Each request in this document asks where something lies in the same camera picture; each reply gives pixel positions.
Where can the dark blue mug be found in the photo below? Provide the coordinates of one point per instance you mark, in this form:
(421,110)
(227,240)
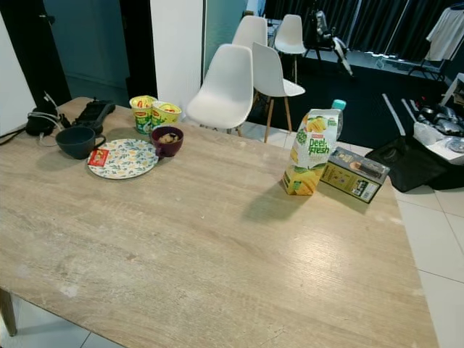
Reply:
(76,143)

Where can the small red packet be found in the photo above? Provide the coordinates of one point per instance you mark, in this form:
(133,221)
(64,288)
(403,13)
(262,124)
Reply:
(98,158)

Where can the black power strip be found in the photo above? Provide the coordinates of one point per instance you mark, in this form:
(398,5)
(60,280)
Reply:
(93,114)

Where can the floral print plate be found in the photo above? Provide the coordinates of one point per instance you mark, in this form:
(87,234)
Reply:
(127,159)

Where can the wooden table leg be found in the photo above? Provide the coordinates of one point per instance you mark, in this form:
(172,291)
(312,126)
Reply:
(9,312)

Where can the yellow green noodle cup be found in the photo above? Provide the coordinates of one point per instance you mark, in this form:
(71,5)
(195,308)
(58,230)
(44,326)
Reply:
(142,116)
(165,116)

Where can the purple bowl with food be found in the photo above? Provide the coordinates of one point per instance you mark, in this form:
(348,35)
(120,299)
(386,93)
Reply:
(167,146)

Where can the white plastic chair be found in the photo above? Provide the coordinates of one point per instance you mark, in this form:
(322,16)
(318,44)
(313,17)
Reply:
(250,30)
(290,35)
(221,90)
(268,72)

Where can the yellow green juice carton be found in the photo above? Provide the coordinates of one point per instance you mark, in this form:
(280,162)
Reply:
(312,156)

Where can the plastic bottle teal cap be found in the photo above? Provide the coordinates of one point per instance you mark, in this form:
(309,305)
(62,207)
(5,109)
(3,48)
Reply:
(338,104)

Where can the dark yellow cardboard packet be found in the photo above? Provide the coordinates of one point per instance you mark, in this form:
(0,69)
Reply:
(351,177)

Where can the black white standing device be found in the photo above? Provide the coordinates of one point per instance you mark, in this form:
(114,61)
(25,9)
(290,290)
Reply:
(322,32)

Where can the black fabric bag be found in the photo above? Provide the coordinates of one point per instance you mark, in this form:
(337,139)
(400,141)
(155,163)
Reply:
(406,163)

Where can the black curtain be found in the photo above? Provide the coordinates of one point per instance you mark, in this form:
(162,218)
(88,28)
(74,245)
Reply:
(384,25)

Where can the white hanging shirt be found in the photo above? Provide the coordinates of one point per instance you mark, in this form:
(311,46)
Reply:
(446,32)

